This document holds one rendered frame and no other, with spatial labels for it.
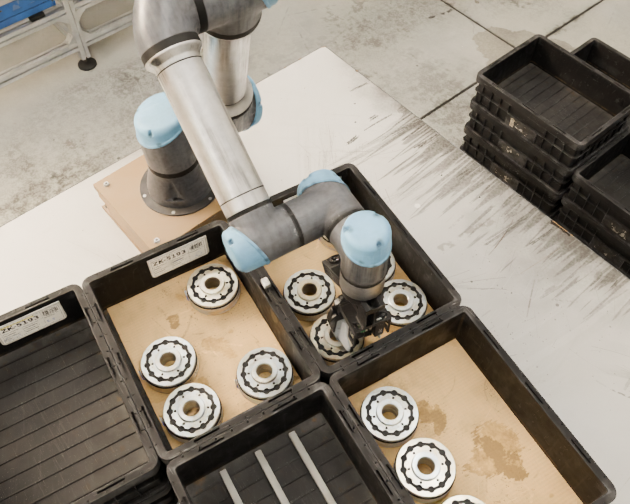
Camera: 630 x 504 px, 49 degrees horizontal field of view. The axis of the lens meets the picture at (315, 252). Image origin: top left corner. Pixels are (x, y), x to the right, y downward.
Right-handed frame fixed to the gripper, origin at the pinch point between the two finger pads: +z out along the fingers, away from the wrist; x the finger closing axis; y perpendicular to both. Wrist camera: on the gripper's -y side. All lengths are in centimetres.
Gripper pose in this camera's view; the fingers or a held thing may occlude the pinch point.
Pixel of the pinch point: (351, 329)
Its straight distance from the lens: 134.5
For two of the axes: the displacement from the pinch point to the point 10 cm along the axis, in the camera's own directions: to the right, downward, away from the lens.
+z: 0.0, 5.6, 8.3
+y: 4.1, 7.5, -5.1
